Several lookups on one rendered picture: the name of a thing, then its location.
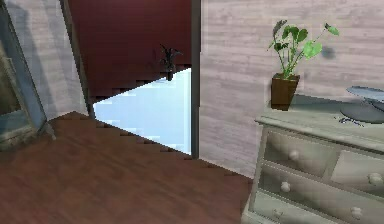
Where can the green house plant brown pot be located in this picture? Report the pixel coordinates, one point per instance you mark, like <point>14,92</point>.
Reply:
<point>284,91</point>

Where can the grey round dish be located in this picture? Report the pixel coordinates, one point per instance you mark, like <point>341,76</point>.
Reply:
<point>365,111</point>

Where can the grey chest of drawers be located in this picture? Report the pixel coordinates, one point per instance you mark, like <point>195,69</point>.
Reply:
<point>300,186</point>

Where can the dark house plant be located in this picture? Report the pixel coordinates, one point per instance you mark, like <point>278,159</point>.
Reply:
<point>169,61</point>

